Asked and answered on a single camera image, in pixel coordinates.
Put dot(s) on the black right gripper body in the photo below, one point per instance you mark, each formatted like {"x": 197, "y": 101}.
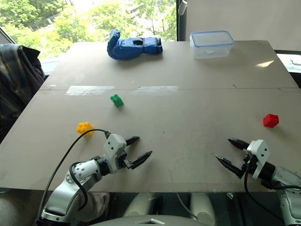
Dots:
{"x": 249, "y": 163}

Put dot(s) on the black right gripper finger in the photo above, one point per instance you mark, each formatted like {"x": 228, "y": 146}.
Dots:
{"x": 229, "y": 164}
{"x": 238, "y": 143}

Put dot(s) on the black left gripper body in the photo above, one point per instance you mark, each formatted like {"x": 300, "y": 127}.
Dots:
{"x": 122, "y": 160}

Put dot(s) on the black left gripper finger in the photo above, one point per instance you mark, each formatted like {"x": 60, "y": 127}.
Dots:
{"x": 132, "y": 140}
{"x": 141, "y": 159}

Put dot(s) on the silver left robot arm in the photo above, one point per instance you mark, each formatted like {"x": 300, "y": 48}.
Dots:
{"x": 58, "y": 195}

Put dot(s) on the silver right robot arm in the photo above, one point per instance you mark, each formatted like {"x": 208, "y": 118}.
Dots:
{"x": 288, "y": 188}

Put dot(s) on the red toy brick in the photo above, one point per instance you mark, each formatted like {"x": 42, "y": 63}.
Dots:
{"x": 271, "y": 120}

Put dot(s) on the green toy brick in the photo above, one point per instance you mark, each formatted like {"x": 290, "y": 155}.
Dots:
{"x": 117, "y": 101}

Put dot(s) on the white rounded robot leg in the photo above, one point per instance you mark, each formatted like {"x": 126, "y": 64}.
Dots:
{"x": 138, "y": 204}
{"x": 202, "y": 208}

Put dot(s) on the yellow toy brick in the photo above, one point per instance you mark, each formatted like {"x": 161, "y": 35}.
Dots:
{"x": 85, "y": 128}

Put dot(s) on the grey rounded robot torso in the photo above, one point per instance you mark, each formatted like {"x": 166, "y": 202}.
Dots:
{"x": 150, "y": 221}

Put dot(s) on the white tape patch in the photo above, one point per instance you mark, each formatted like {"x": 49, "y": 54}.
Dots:
{"x": 89, "y": 90}

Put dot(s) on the blue boxing glove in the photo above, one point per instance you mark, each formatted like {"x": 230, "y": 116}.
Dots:
{"x": 131, "y": 48}

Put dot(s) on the clear plastic box blue lid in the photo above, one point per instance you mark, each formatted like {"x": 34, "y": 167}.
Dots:
{"x": 211, "y": 46}

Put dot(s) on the dark plaid jacket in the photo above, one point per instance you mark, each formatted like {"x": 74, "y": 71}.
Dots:
{"x": 17, "y": 84}

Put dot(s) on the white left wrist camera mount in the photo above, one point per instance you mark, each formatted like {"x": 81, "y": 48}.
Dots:
{"x": 114, "y": 147}

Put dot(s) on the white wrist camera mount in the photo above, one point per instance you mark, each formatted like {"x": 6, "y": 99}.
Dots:
{"x": 260, "y": 151}
{"x": 114, "y": 147}

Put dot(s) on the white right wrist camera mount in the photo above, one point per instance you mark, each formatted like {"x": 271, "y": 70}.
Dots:
{"x": 260, "y": 151}

